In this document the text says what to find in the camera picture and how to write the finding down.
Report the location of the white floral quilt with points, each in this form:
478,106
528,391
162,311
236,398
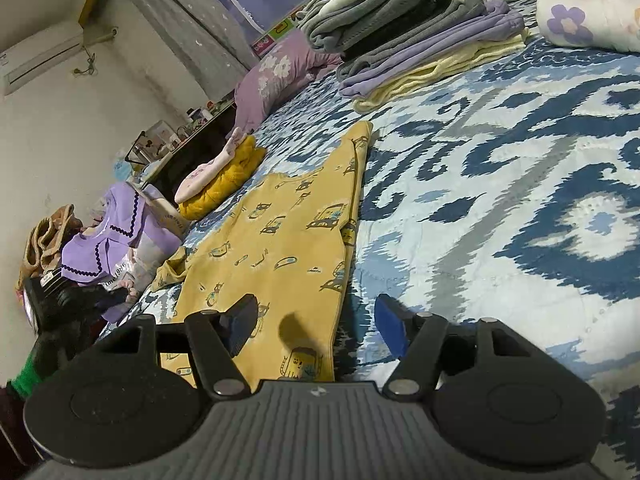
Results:
590,15

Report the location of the brown knitted cloth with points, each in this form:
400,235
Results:
47,240

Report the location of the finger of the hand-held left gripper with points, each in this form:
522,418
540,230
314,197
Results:
112,296

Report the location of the clear plastic container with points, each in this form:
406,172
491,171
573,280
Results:
155,140

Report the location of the person's left hand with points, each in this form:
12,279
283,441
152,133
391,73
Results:
60,350

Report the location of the stack of folded clothes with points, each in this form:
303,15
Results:
425,50

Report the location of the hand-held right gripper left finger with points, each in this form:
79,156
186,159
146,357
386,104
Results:
246,321

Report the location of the pink and yellow folded clothes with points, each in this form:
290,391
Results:
230,180

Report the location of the purple floral pillow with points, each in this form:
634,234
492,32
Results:
280,75

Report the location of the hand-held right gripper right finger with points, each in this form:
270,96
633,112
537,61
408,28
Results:
390,327

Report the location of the white air conditioner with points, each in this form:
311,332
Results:
35,60

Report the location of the grey curtain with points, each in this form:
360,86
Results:
185,25

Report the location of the purple garment with dark trim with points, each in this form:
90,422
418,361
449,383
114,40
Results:
100,250

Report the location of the dark grey folded garment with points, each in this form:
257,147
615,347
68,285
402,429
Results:
400,15

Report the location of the pink white garment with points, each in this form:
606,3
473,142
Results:
205,175

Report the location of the pale yellow folded garment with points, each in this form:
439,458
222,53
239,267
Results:
450,67

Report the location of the blue patterned bedspread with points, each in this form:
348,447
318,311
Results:
500,185

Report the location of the yellow printed garment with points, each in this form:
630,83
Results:
280,240

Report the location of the person's left forearm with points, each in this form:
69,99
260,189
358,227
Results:
22,385

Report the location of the colourful printed strip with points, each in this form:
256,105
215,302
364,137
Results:
272,35

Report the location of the dark desk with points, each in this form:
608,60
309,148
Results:
195,150

